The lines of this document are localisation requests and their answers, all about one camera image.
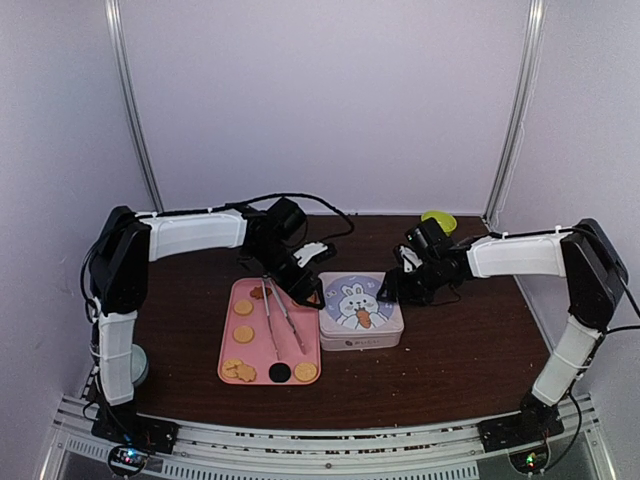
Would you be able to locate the round tan cookie bottom right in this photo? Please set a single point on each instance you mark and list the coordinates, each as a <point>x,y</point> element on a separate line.
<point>305,372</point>

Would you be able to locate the white divided cookie tin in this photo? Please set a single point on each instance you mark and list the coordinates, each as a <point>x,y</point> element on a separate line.
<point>352,340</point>

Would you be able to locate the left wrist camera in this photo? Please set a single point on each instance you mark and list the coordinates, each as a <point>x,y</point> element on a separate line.
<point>317,252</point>

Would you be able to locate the black sandwich cookie lower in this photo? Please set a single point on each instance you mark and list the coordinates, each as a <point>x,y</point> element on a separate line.
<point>279,372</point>

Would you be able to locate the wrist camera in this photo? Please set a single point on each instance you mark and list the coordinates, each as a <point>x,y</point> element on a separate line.
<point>317,252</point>
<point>407,258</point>

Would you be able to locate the frame post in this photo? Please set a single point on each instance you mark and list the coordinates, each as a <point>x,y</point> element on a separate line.
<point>133,118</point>
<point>524,90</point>

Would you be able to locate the left frame post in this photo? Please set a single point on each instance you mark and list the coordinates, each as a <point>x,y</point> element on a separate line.
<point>133,118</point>

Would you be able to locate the right frame post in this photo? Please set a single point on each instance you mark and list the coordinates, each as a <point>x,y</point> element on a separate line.
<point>524,90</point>

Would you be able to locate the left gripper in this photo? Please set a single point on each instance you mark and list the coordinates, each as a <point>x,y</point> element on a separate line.
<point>301,294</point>

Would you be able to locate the round cookie red mark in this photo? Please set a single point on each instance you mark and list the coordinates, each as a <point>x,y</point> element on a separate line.
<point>230,367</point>

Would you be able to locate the green plastic bowl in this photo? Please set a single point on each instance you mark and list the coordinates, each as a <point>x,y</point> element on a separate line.
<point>446,221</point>

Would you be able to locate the brown leaf shaped cookie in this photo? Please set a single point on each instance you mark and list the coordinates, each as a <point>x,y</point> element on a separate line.
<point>257,293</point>

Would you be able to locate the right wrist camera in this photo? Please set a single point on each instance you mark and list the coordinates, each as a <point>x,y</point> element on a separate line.
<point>407,258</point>

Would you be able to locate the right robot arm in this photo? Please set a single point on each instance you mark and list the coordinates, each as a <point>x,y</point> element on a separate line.
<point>582,255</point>

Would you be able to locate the metal serving tongs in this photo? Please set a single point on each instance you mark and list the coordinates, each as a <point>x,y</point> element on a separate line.
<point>270,291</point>

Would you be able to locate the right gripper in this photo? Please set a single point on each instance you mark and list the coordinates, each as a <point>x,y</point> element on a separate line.
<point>395,288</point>

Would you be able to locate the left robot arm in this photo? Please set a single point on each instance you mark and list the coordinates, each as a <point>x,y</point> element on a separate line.
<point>130,241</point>

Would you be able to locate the pink plastic tray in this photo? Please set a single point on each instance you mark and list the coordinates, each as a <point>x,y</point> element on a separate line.
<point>246,336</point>

